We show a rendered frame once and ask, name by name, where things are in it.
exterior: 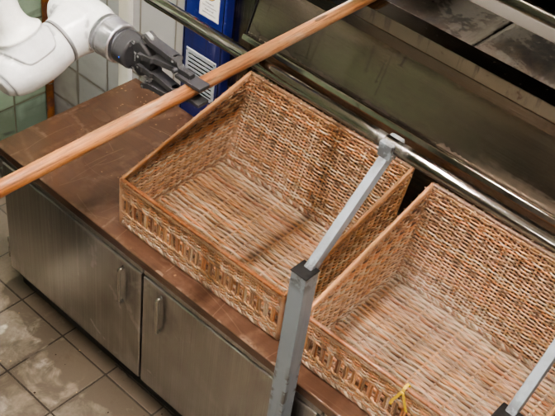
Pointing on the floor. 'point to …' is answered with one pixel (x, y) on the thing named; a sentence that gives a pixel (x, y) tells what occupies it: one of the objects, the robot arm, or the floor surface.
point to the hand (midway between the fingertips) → (192, 88)
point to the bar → (286, 369)
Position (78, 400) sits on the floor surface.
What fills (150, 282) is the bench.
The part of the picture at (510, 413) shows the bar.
